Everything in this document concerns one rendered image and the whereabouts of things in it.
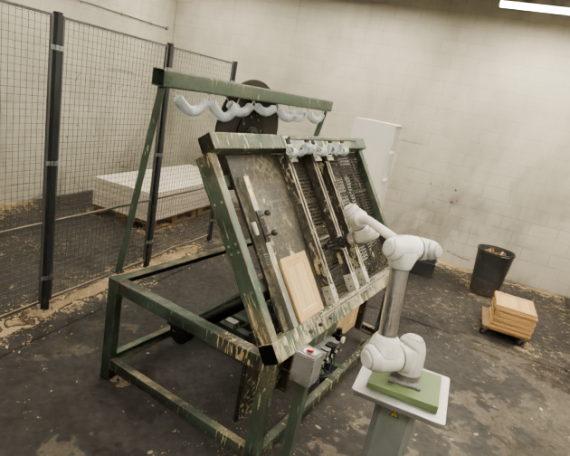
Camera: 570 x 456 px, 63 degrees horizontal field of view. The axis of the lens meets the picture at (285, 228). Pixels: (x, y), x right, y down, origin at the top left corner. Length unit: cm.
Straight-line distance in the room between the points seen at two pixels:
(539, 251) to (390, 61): 377
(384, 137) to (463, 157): 176
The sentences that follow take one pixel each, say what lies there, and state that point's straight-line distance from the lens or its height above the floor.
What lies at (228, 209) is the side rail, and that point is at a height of 154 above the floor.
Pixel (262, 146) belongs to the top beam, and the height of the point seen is 186.
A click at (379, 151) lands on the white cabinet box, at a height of 166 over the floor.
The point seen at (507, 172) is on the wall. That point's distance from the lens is 796.
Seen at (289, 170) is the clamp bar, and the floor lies 170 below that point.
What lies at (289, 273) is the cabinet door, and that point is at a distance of 292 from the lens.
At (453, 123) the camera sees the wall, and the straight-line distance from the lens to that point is 792.
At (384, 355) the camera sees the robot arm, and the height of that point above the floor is 99.
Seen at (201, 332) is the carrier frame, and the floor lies 75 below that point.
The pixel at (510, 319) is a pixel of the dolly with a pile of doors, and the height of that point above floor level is 28.
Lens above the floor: 221
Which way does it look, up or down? 16 degrees down
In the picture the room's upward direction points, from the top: 11 degrees clockwise
